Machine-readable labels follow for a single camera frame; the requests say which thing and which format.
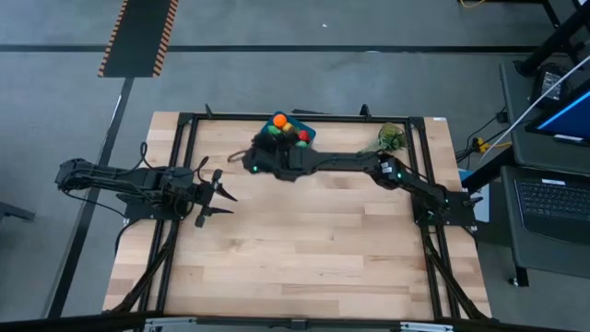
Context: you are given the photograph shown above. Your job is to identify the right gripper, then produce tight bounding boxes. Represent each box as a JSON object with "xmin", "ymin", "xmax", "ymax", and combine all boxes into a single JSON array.
[{"xmin": 253, "ymin": 130, "xmax": 308, "ymax": 182}]

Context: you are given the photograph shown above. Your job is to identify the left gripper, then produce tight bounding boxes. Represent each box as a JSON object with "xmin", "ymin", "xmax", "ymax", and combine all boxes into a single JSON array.
[{"xmin": 191, "ymin": 168, "xmax": 239, "ymax": 229}]

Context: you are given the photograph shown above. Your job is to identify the blue plastic tupperware container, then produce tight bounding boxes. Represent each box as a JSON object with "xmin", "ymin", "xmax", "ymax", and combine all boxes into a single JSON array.
[{"xmin": 260, "ymin": 110, "xmax": 317, "ymax": 149}]

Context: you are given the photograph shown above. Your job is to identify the potted artificial green plant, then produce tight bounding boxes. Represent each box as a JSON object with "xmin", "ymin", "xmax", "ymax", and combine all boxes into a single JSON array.
[{"xmin": 361, "ymin": 122, "xmax": 409, "ymax": 154}]

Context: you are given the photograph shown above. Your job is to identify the black mat orange striped edges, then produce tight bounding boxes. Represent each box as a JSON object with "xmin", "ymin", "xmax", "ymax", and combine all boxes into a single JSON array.
[{"xmin": 97, "ymin": 0, "xmax": 180, "ymax": 78}]

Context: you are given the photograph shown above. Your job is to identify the black overhead crossbeam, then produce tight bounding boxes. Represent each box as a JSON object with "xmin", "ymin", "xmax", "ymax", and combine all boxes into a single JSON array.
[{"xmin": 0, "ymin": 311, "xmax": 590, "ymax": 332}]

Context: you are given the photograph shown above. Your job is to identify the yellow plug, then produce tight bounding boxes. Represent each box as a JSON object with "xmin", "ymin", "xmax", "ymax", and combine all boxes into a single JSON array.
[{"xmin": 474, "ymin": 136, "xmax": 513, "ymax": 154}]

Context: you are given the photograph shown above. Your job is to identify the grey chair leg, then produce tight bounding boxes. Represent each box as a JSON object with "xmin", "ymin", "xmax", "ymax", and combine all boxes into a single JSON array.
[{"xmin": 0, "ymin": 200, "xmax": 37, "ymax": 222}]

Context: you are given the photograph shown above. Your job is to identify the white paper sheet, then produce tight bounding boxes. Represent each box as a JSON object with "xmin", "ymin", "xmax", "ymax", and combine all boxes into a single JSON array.
[{"xmin": 473, "ymin": 196, "xmax": 491, "ymax": 224}]

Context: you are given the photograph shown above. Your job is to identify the white rod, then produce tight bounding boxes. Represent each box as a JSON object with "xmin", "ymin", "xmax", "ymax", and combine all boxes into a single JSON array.
[{"xmin": 478, "ymin": 58, "xmax": 590, "ymax": 161}]

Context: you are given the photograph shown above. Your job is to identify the black power adapter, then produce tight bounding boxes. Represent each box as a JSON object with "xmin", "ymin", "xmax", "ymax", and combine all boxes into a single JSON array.
[{"xmin": 530, "ymin": 63, "xmax": 572, "ymax": 106}]

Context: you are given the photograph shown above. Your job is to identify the black laptop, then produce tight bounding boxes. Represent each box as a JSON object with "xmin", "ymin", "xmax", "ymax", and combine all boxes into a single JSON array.
[{"xmin": 500, "ymin": 165, "xmax": 590, "ymax": 246}]

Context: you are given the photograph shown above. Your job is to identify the black stand leg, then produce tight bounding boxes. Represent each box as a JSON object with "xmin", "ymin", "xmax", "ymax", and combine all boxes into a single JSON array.
[{"xmin": 513, "ymin": 0, "xmax": 590, "ymax": 77}]

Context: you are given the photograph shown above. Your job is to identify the monitor with blue screen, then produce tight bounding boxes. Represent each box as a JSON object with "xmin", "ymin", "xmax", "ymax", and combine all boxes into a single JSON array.
[{"xmin": 525, "ymin": 78, "xmax": 590, "ymax": 148}]

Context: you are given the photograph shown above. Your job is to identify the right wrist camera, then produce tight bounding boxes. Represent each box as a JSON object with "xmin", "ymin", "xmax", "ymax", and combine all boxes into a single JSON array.
[{"xmin": 242, "ymin": 146, "xmax": 277, "ymax": 175}]

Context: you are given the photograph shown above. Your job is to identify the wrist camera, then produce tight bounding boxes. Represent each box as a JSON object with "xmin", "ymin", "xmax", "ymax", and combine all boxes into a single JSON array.
[
  {"xmin": 242, "ymin": 146, "xmax": 277, "ymax": 175},
  {"xmin": 160, "ymin": 165, "xmax": 195, "ymax": 191}
]

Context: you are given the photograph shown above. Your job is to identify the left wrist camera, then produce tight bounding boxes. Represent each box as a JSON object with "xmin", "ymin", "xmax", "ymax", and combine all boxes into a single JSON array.
[{"xmin": 160, "ymin": 165, "xmax": 195, "ymax": 191}]

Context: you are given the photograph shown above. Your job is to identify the black aluminium table frame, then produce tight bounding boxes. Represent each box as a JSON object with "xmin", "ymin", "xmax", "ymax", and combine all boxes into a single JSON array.
[{"xmin": 103, "ymin": 103, "xmax": 493, "ymax": 324}]

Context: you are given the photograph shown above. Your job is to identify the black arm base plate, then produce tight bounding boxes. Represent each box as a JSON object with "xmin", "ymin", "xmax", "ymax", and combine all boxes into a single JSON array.
[
  {"xmin": 115, "ymin": 191, "xmax": 191, "ymax": 221},
  {"xmin": 409, "ymin": 188, "xmax": 484, "ymax": 228}
]

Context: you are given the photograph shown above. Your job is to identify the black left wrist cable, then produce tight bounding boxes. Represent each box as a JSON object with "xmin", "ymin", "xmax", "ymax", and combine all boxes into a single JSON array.
[{"xmin": 137, "ymin": 141, "xmax": 211, "ymax": 185}]

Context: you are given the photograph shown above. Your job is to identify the silver bracket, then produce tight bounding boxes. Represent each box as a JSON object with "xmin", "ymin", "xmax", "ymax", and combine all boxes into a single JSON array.
[
  {"xmin": 398, "ymin": 321, "xmax": 455, "ymax": 332},
  {"xmin": 141, "ymin": 316, "xmax": 207, "ymax": 332}
]

